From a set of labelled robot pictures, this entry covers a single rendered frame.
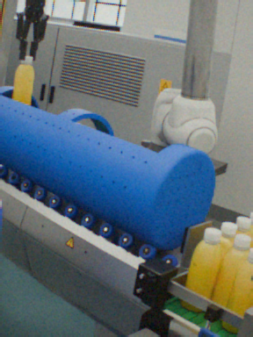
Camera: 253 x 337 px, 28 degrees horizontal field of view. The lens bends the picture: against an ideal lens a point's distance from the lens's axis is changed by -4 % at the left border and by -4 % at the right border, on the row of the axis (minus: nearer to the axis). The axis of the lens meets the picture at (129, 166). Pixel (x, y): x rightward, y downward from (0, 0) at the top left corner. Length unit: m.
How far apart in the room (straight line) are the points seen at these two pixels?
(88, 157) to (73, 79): 2.11
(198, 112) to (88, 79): 1.72
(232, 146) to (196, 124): 2.57
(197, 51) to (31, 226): 0.80
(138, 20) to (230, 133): 1.21
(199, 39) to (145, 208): 0.71
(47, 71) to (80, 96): 0.34
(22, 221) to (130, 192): 0.50
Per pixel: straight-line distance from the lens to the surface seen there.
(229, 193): 4.41
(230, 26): 4.33
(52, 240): 1.61
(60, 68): 3.61
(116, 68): 3.31
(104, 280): 1.47
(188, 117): 1.80
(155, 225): 1.33
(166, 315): 1.24
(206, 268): 1.21
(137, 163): 1.35
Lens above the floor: 1.54
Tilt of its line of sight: 16 degrees down
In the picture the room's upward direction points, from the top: 10 degrees clockwise
